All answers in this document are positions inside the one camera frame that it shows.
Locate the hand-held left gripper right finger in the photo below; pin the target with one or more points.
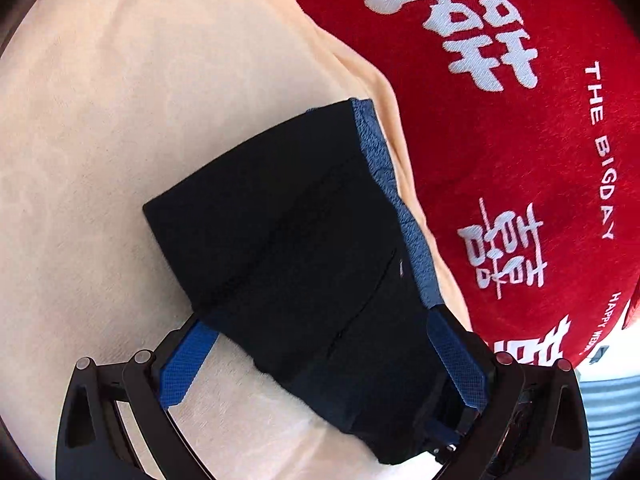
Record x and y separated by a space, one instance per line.
460 360

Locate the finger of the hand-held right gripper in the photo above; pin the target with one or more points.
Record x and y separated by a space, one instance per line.
451 432

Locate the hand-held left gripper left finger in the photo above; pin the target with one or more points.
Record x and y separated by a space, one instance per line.
185 365

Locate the black pants with blue trim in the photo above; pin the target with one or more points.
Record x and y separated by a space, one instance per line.
300 260

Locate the grey striped cloth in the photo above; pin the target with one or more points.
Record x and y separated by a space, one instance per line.
612 410

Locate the red printed blanket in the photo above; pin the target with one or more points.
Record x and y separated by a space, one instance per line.
500 160

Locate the peach blanket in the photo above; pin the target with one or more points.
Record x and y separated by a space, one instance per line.
125 110

